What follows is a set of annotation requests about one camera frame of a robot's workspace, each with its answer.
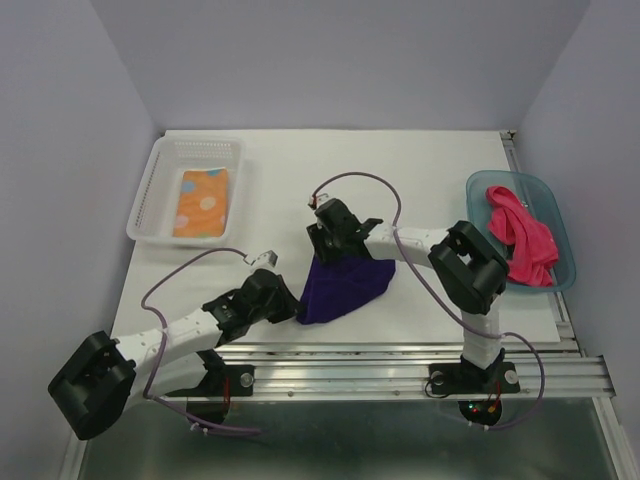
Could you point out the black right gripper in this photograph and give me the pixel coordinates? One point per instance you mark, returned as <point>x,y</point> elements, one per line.
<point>316,232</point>

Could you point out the pink towel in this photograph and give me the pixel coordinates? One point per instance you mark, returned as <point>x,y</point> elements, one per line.
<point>534,251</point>

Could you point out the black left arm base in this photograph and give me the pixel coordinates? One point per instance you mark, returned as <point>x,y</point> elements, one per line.
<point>205,399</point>

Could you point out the aluminium mounting rail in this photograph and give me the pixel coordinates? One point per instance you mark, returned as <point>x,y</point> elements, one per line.
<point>397,372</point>

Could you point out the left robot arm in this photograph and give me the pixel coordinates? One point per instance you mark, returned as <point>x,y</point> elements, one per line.
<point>175,365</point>

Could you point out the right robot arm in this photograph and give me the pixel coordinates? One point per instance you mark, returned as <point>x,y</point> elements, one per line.
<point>471,272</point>

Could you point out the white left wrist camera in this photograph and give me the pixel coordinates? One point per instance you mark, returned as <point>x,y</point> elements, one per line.
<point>265,260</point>

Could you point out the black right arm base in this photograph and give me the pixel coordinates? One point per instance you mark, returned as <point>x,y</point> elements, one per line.
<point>487,386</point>

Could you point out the purple towel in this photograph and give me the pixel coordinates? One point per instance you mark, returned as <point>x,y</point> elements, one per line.
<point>336,289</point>

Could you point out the white plastic basket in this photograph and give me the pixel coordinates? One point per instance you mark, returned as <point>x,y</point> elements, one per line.
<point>152,215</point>

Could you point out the orange polka dot towel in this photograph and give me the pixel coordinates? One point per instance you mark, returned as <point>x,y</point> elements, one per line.
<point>202,204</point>

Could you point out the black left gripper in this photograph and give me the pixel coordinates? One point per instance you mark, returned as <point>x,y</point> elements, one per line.
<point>288,307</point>

